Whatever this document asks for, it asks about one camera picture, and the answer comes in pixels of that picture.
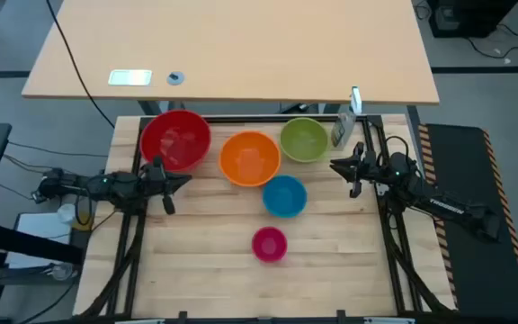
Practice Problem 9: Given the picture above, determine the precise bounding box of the black computer tower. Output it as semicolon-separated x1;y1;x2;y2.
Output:
426;0;518;40

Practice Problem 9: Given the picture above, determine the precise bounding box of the clear spray bottle green label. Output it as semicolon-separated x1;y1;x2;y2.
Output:
330;85;363;151

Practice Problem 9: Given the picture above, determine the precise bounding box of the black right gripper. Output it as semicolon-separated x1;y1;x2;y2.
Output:
329;141;380;200

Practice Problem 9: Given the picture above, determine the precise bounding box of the light wooden desk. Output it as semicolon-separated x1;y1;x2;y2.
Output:
21;0;441;116

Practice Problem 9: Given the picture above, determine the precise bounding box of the white box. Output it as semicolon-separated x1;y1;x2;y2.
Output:
5;211;76;270

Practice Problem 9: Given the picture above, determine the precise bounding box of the long black cable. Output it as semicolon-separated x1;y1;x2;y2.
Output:
44;0;117;130

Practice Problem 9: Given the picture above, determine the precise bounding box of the clear plastic cup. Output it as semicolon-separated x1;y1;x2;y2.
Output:
56;202;78;226

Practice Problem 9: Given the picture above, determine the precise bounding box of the thin black floor cable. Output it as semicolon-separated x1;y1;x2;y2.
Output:
6;140;109;159

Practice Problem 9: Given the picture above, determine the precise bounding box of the blue bowl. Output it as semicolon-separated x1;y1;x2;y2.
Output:
262;175;308;220

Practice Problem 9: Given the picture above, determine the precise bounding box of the large red bowl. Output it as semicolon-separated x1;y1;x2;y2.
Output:
138;109;212;174

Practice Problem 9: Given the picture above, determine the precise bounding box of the orange bowl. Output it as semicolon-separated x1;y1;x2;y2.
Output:
219;130;282;188

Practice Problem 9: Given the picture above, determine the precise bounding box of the small pink bowl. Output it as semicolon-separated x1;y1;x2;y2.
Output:
251;226;289;264

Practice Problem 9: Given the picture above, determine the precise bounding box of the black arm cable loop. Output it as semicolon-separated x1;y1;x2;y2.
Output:
377;134;411;158

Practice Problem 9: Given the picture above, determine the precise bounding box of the black metal beam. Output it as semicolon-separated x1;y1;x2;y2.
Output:
0;218;85;266

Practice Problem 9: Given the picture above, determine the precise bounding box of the black hazard-striped mat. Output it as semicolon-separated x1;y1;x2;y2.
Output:
415;123;518;320

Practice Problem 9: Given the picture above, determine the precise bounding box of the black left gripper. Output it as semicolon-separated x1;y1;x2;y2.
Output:
141;155;193;216

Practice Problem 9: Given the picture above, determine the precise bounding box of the green bowl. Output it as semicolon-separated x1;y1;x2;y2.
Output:
279;116;330;164

